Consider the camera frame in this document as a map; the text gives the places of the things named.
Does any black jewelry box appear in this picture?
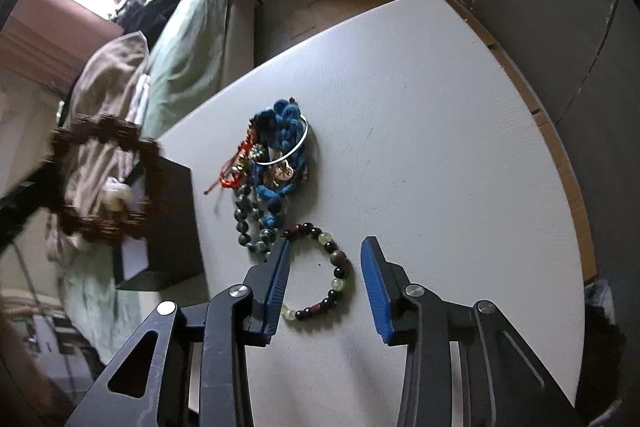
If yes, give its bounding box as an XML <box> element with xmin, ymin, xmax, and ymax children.
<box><xmin>112</xmin><ymin>155</ymin><xmax>207</xmax><ymax>293</ymax></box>

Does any multicolour bead bracelet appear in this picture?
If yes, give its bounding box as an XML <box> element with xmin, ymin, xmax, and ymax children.
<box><xmin>280</xmin><ymin>222</ymin><xmax>352</xmax><ymax>324</ymax></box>

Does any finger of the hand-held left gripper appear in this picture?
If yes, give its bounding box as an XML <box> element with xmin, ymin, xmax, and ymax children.
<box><xmin>0</xmin><ymin>154</ymin><xmax>66</xmax><ymax>253</ymax></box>

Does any beige blanket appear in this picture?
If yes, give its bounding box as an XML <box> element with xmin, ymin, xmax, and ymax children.
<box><xmin>46</xmin><ymin>31</ymin><xmax>152</xmax><ymax>260</ymax></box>

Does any black furry object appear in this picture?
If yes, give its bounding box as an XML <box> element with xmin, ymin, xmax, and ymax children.
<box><xmin>584</xmin><ymin>302</ymin><xmax>629</xmax><ymax>410</ymax></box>

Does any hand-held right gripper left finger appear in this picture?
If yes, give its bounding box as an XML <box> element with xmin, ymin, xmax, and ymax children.
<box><xmin>65</xmin><ymin>238</ymin><xmax>292</xmax><ymax>427</ymax></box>

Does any green bed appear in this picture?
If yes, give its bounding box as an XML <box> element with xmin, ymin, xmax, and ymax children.
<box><xmin>60</xmin><ymin>0</ymin><xmax>237</xmax><ymax>360</ymax></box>

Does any blue bead necklace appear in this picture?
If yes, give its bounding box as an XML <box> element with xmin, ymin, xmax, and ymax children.
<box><xmin>250</xmin><ymin>98</ymin><xmax>312</xmax><ymax>168</ymax></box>

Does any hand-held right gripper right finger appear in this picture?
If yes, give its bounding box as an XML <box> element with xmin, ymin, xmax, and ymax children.
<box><xmin>360</xmin><ymin>235</ymin><xmax>583</xmax><ymax>427</ymax></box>

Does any thin silver bangle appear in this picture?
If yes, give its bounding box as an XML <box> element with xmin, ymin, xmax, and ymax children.
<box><xmin>254</xmin><ymin>114</ymin><xmax>311</xmax><ymax>166</ymax></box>

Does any grey green bead bracelet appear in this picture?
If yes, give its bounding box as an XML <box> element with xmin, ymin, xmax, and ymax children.
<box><xmin>233</xmin><ymin>186</ymin><xmax>277</xmax><ymax>259</ymax></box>

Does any gold pendant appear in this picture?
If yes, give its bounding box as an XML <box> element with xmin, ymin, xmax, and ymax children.
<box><xmin>264</xmin><ymin>158</ymin><xmax>297</xmax><ymax>188</ymax></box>

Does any red string bracelet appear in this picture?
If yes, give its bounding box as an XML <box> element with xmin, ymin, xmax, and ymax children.
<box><xmin>204</xmin><ymin>138</ymin><xmax>262</xmax><ymax>196</ymax></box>

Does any blue bead bracelet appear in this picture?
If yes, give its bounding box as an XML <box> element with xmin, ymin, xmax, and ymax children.
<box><xmin>254</xmin><ymin>183</ymin><xmax>297</xmax><ymax>229</ymax></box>

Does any brown wooden bead bracelet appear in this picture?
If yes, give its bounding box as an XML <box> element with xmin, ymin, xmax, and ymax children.
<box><xmin>50</xmin><ymin>114</ymin><xmax>163</xmax><ymax>245</ymax></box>

